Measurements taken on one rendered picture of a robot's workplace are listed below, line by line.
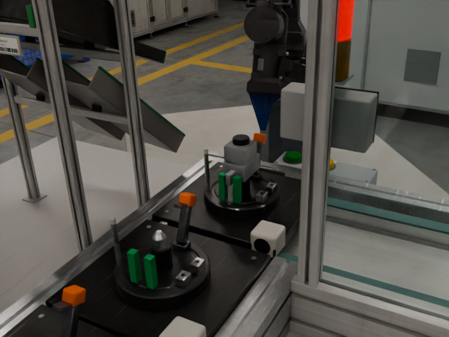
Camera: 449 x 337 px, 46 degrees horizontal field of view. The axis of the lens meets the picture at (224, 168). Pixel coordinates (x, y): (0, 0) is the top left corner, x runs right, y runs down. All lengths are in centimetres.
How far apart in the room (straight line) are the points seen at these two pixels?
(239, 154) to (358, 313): 32
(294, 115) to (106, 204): 63
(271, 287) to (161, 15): 619
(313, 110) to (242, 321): 30
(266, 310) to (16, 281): 49
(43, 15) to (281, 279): 51
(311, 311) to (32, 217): 67
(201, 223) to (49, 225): 40
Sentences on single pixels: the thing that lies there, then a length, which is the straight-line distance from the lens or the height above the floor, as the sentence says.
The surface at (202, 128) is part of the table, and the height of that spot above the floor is 86.
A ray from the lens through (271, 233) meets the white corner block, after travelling 85.
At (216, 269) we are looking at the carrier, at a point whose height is 97.
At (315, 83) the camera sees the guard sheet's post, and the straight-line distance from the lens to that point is 66.
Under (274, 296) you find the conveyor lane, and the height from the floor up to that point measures 96.
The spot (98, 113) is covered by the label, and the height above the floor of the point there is 111.
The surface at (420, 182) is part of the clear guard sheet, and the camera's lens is 68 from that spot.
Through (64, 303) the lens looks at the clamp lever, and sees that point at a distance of 64.
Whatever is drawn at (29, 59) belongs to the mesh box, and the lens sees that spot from 540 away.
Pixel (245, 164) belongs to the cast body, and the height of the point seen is 106.
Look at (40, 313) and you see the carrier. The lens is 79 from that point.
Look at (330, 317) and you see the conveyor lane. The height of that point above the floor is 91.
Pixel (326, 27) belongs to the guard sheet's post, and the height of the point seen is 133.
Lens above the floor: 146
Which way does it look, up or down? 27 degrees down
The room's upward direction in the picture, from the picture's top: 2 degrees counter-clockwise
